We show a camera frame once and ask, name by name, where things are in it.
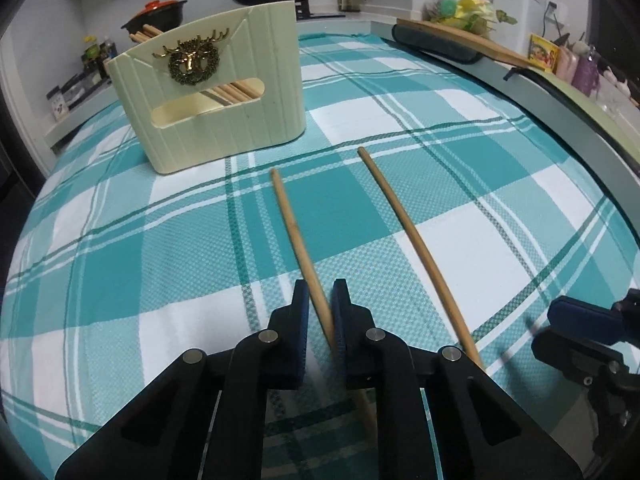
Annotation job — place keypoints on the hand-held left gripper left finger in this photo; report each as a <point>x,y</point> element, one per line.
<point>301,320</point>

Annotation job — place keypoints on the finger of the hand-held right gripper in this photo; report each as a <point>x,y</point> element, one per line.
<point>570,355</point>
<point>580,317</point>

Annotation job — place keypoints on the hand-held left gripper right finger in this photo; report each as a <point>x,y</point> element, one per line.
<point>340,330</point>

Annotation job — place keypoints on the wooden chopstick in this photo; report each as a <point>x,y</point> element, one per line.
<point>295,230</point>
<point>425,255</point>

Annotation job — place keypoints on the cream utensil holder box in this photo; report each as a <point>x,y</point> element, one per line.
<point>250,125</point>

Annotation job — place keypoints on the bundle of wooden chopsticks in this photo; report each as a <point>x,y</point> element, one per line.
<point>235,92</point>

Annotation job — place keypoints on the small white figurines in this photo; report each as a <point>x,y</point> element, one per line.
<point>617,82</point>

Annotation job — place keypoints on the pink bottle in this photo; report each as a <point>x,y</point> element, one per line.
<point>567,62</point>

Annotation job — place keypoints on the yellow printed box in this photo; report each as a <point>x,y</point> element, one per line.
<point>545,52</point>

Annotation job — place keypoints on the wooden cutting board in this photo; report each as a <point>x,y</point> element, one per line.
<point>480,45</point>

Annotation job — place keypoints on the white cutlery holder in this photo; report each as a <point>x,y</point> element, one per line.
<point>517,17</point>

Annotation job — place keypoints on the black gas cooktop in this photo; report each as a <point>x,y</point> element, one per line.
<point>320,10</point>

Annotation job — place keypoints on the dark spice jar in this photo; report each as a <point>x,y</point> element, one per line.
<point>74,91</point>

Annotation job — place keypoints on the white label spice jar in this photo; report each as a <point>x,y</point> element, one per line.
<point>57,105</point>

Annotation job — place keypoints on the dark sauce bottle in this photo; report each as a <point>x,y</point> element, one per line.
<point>107,57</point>

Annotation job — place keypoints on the plastic bag of sponges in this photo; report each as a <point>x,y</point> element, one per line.
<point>460,10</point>

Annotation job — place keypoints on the dark refrigerator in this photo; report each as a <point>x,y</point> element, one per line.
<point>10,160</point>

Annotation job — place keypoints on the black clay pot orange lid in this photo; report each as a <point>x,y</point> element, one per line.
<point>155,16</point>

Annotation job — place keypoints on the yellow cap oil bottle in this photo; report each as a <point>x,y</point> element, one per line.
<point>91,52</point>

